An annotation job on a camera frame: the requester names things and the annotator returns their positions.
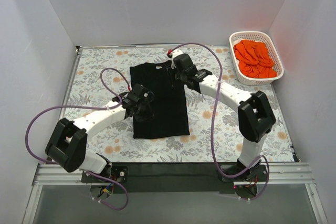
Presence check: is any orange t shirt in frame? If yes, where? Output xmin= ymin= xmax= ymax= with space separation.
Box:
xmin=233 ymin=40 xmax=277 ymax=79

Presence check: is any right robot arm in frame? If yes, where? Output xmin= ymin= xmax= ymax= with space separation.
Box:
xmin=171 ymin=69 xmax=276 ymax=181

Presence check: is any black t shirt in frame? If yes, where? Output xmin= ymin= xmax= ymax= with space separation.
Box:
xmin=130 ymin=61 xmax=190 ymax=139

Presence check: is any white perforated plastic basket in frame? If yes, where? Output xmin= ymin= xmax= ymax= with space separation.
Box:
xmin=229 ymin=31 xmax=284 ymax=86

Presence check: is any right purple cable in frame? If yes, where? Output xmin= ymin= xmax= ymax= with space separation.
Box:
xmin=167 ymin=42 xmax=270 ymax=202

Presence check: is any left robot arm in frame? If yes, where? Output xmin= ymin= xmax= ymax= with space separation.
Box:
xmin=45 ymin=98 xmax=153 ymax=182

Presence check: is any purple cable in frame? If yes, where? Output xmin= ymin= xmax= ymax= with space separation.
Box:
xmin=167 ymin=42 xmax=270 ymax=202
xmin=25 ymin=68 xmax=130 ymax=211

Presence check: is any aluminium back rail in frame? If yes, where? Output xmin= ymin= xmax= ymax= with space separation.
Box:
xmin=78 ymin=43 xmax=229 ymax=50

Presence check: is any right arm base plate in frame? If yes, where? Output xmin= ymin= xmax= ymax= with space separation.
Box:
xmin=217 ymin=163 xmax=268 ymax=182

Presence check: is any aluminium rail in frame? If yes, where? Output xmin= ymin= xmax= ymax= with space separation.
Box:
xmin=78 ymin=43 xmax=229 ymax=50
xmin=33 ymin=162 xmax=315 ymax=185

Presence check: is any floral patterned table mat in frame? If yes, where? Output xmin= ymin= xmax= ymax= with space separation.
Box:
xmin=61 ymin=47 xmax=294 ymax=162

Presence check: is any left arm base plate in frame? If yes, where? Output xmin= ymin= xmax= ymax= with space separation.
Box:
xmin=81 ymin=166 xmax=129 ymax=183

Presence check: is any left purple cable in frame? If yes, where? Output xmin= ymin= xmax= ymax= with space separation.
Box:
xmin=25 ymin=68 xmax=130 ymax=211

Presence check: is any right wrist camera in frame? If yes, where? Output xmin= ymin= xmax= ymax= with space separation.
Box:
xmin=167 ymin=49 xmax=212 ymax=80

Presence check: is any aluminium front rail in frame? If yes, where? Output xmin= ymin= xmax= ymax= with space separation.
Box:
xmin=33 ymin=162 xmax=315 ymax=185

